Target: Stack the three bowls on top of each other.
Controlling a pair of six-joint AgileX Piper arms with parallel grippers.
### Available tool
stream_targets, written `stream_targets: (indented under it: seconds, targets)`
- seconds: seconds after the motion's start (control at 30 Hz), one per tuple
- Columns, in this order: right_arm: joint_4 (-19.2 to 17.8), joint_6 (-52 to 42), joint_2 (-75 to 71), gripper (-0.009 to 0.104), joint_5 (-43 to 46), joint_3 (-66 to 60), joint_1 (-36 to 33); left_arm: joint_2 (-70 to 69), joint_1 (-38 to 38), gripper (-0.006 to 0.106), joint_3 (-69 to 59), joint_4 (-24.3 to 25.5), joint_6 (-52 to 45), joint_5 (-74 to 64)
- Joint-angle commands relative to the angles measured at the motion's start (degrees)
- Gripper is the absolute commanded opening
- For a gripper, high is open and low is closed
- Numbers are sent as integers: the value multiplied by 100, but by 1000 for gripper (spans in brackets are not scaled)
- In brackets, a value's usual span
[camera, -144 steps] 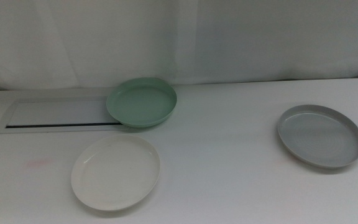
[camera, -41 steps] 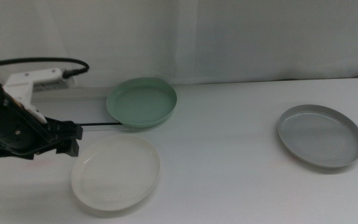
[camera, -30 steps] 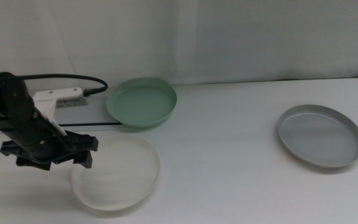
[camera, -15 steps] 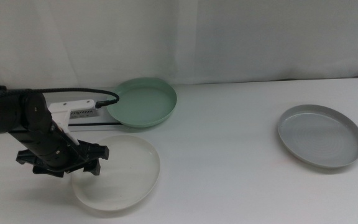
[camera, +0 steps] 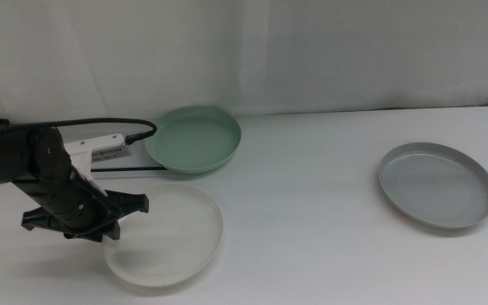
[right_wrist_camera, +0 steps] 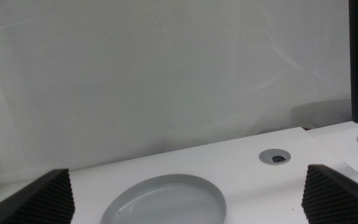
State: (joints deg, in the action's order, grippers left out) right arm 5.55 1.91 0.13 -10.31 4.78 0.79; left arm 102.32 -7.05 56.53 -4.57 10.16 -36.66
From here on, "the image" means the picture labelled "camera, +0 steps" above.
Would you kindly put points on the grey shallow bowl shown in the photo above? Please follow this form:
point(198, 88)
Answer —
point(439, 186)

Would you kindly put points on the green shallow bowl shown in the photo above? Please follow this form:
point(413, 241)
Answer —
point(193, 144)

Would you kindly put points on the white fabric backdrop curtain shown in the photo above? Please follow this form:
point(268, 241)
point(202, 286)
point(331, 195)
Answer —
point(312, 51)

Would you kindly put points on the white shallow bowl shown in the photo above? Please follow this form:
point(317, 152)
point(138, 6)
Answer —
point(172, 241)

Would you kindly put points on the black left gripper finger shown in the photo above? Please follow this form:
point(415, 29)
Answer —
point(131, 203)
point(36, 220)

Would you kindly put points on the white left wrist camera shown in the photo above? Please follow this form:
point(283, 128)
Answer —
point(83, 152)

